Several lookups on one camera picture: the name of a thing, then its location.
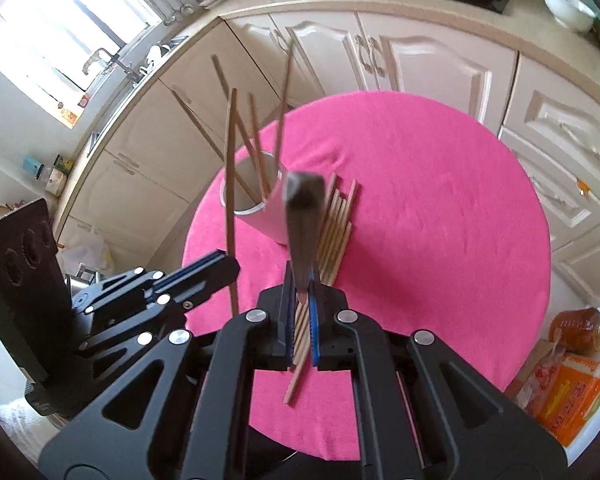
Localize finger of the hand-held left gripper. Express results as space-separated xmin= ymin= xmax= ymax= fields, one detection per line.
xmin=77 ymin=285 xmax=231 ymax=361
xmin=72 ymin=254 xmax=241 ymax=307

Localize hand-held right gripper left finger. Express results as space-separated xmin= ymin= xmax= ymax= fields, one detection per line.
xmin=37 ymin=284 xmax=298 ymax=480

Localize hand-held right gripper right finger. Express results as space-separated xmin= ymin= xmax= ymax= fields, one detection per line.
xmin=307 ymin=284 xmax=567 ymax=480

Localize white cup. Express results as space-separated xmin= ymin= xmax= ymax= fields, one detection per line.
xmin=219 ymin=149 xmax=293 ymax=247

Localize bunch of wooden chopsticks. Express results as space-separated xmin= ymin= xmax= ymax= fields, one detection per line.
xmin=281 ymin=172 xmax=359 ymax=407

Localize white plastic bag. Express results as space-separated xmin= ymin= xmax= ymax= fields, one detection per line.
xmin=57 ymin=227 xmax=113 ymax=281

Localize glass bottle with white label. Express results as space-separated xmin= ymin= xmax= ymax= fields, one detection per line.
xmin=44 ymin=166 xmax=67 ymax=196

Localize steel sink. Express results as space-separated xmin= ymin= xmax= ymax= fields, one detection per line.
xmin=86 ymin=35 xmax=188 ymax=157

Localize pink tablecloth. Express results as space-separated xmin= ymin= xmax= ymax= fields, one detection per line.
xmin=181 ymin=91 xmax=552 ymax=461

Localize white plate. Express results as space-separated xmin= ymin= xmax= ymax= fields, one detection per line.
xmin=145 ymin=44 xmax=174 ymax=69

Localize steel faucet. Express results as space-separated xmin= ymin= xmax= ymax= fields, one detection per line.
xmin=82 ymin=47 xmax=136 ymax=81

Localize window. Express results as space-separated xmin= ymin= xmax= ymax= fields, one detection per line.
xmin=0 ymin=0 xmax=165 ymax=130

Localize amber plastic jug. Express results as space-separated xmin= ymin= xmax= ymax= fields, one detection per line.
xmin=549 ymin=307 xmax=600 ymax=353

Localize orange packet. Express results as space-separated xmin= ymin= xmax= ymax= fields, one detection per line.
xmin=537 ymin=352 xmax=600 ymax=448

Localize white bowl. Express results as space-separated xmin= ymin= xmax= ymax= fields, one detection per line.
xmin=540 ymin=0 xmax=598 ymax=33

